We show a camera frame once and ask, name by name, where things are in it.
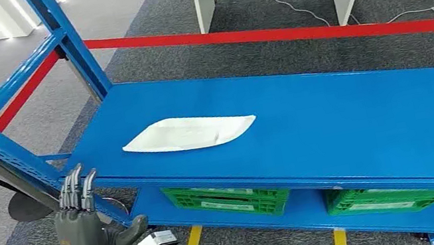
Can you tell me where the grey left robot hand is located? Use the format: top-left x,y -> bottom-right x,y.
45,153 -> 153,245

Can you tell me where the white plastic shell part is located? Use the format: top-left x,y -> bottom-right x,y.
118,103 -> 261,163

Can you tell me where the blue steel shelf rack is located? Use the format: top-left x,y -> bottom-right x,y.
0,0 -> 434,245

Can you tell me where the green plastic crate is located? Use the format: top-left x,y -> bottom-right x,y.
176,185 -> 290,234
161,167 -> 292,225
330,189 -> 433,226
323,171 -> 434,216

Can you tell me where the short red barrier belt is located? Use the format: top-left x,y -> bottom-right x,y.
0,49 -> 72,133

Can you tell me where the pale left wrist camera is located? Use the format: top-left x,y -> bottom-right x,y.
133,228 -> 179,245

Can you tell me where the chrome stanchion post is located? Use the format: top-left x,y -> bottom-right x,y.
60,41 -> 104,108

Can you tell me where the white floor cable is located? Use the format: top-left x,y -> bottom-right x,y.
251,0 -> 332,40
347,0 -> 434,37

